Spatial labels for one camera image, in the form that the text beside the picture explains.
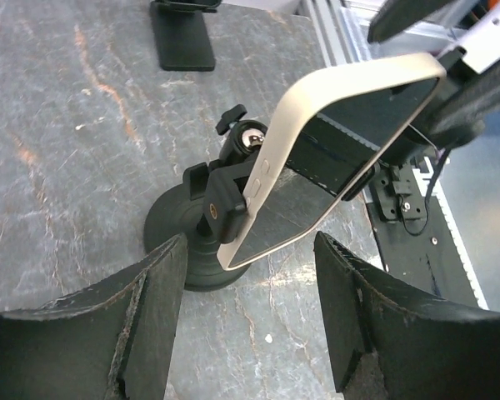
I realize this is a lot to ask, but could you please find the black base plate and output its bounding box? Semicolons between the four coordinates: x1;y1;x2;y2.
366;165;478;307

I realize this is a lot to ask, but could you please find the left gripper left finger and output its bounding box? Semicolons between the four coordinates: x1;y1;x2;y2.
0;235;188;399

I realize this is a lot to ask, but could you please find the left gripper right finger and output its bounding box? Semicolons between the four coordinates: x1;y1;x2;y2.
313;232;500;399

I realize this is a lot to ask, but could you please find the black folding phone stand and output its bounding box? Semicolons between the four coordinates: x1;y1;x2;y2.
149;1;221;73

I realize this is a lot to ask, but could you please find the white cable duct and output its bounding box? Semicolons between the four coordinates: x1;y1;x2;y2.
434;182;489;310

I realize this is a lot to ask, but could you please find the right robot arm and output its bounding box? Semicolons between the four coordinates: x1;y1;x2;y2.
367;1;500;153

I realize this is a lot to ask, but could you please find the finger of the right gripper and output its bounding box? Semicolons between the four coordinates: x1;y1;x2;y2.
403;57;500;150

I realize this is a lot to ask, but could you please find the round base phone holder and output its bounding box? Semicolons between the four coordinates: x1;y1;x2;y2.
143;104;268;292

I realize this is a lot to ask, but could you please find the phone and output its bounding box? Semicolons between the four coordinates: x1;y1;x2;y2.
205;52;447;271

